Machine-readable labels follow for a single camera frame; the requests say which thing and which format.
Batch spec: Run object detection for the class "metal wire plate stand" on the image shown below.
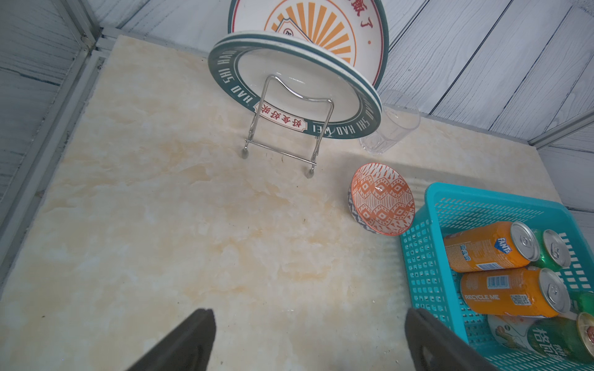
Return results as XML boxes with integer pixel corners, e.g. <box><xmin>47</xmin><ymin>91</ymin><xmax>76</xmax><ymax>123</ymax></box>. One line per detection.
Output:
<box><xmin>240</xmin><ymin>74</ymin><xmax>335</xmax><ymax>179</ymax></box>

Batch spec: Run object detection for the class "aluminium frame post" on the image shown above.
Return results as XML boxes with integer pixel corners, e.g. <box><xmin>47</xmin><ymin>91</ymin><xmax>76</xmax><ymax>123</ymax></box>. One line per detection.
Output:
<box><xmin>52</xmin><ymin>0</ymin><xmax>101</xmax><ymax>50</ymax></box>
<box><xmin>528</xmin><ymin>110</ymin><xmax>594</xmax><ymax>149</ymax></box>

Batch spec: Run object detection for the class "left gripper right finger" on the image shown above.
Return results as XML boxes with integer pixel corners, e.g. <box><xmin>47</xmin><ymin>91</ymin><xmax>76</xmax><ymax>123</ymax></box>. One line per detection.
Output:
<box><xmin>405</xmin><ymin>309</ymin><xmax>497</xmax><ymax>371</ymax></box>

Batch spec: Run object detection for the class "orange can back row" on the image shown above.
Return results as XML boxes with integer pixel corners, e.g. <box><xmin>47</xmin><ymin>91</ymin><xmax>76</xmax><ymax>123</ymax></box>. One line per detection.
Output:
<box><xmin>443</xmin><ymin>221</ymin><xmax>541</xmax><ymax>273</ymax></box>

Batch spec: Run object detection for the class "right aluminium frame post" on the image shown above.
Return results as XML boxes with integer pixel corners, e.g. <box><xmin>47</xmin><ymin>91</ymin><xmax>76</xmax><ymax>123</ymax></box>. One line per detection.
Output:
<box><xmin>528</xmin><ymin>110</ymin><xmax>594</xmax><ymax>149</ymax></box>

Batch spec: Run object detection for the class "green can back row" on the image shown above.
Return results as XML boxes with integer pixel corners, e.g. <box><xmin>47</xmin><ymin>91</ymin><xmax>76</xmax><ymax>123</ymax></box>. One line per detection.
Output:
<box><xmin>531</xmin><ymin>229</ymin><xmax>571</xmax><ymax>272</ymax></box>

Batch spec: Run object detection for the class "teal plastic basket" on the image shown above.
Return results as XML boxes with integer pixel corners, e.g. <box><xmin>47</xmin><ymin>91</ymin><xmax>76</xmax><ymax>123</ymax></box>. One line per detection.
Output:
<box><xmin>401</xmin><ymin>182</ymin><xmax>593</xmax><ymax>370</ymax></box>

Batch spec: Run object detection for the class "green Sprite can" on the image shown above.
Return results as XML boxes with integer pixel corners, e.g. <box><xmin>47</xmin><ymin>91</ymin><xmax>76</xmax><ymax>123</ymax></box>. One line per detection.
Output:
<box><xmin>569</xmin><ymin>291</ymin><xmax>594</xmax><ymax>315</ymax></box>

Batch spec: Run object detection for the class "orange Fanta can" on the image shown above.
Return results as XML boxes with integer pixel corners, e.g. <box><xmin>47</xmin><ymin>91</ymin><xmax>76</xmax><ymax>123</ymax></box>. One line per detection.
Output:
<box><xmin>459</xmin><ymin>267</ymin><xmax>571</xmax><ymax>318</ymax></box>

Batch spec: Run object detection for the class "clear glass cup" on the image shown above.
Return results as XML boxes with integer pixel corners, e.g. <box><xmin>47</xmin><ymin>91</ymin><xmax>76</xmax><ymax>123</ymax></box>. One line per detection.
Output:
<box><xmin>359</xmin><ymin>90</ymin><xmax>421</xmax><ymax>155</ymax></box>

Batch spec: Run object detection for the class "orange patterned bowl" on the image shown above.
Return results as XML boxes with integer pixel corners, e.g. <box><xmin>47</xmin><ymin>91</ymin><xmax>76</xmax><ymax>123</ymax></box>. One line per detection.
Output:
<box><xmin>348</xmin><ymin>162</ymin><xmax>415</xmax><ymax>237</ymax></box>

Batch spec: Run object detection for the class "left aluminium frame post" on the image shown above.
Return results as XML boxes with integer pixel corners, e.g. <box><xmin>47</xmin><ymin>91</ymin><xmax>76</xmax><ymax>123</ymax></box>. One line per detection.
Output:
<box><xmin>52</xmin><ymin>0</ymin><xmax>101</xmax><ymax>50</ymax></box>

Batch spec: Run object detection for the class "upright sunburst plate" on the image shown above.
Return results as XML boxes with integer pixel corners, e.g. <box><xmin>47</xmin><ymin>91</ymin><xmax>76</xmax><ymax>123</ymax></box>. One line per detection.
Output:
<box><xmin>227</xmin><ymin>0</ymin><xmax>389</xmax><ymax>87</ymax></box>

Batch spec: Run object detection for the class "green white can front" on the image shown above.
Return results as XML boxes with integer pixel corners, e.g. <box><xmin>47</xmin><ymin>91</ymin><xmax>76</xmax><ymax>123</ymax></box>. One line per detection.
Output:
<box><xmin>487</xmin><ymin>312</ymin><xmax>593</xmax><ymax>364</ymax></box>

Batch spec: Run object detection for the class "green rimmed plate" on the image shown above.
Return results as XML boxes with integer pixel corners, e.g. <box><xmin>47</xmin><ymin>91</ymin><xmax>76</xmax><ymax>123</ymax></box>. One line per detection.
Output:
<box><xmin>208</xmin><ymin>31</ymin><xmax>382</xmax><ymax>139</ymax></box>

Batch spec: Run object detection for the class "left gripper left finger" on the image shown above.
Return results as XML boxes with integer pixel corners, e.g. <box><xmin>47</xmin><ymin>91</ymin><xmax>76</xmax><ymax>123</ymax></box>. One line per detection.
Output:
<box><xmin>128</xmin><ymin>309</ymin><xmax>217</xmax><ymax>371</ymax></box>

